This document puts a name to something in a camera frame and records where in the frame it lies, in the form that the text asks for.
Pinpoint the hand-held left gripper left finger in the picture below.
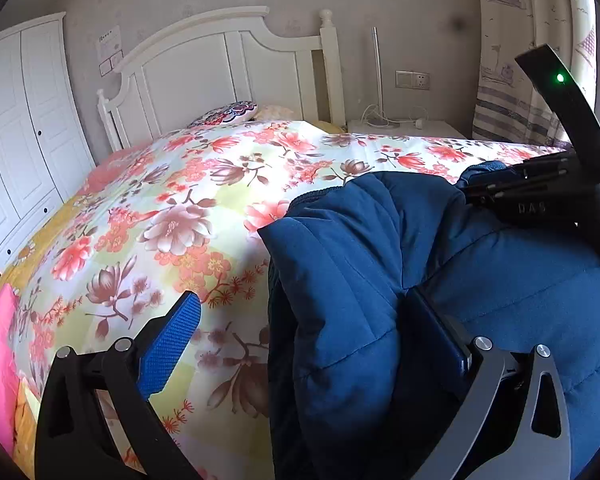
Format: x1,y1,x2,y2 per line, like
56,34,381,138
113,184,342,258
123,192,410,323
34,290,203,480

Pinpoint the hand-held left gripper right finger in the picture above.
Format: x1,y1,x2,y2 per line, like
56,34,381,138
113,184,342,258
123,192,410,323
405,287,573,480

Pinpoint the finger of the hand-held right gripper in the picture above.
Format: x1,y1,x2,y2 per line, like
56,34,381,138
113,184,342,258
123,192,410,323
515,156,577,182
455,172,568,208

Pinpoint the blue puffer jacket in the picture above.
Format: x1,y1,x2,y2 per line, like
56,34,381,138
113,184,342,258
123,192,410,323
256,160,600,480

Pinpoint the printed curtain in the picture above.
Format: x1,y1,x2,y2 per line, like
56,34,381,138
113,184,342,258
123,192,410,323
472,0,600,148

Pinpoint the white nightstand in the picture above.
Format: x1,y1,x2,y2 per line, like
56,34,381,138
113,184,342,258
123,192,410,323
346,119,468,141

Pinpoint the floral quilt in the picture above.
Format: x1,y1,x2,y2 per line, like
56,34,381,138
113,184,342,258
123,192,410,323
0,119,576,480

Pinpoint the silver desk lamp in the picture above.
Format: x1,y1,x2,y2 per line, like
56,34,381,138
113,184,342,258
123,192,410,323
362,27,401,127

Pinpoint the patterned pillow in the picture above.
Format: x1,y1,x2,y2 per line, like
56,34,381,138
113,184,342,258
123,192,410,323
186,101,260,128

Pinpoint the beige pillow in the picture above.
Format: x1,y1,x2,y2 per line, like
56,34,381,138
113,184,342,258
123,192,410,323
252,104,297,122

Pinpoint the white wardrobe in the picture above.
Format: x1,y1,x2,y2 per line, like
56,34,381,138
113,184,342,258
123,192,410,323
0,12,96,291

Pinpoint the white bed headboard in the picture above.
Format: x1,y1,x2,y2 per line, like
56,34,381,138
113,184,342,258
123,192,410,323
96,6,347,153

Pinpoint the white cable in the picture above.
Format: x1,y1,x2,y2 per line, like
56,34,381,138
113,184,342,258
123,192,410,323
362,105,431,128

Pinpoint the wall socket panel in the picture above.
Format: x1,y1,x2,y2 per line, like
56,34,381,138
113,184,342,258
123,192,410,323
395,70,431,90

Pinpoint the paper wall notice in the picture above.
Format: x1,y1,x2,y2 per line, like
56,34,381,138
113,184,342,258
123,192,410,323
96,27,123,77

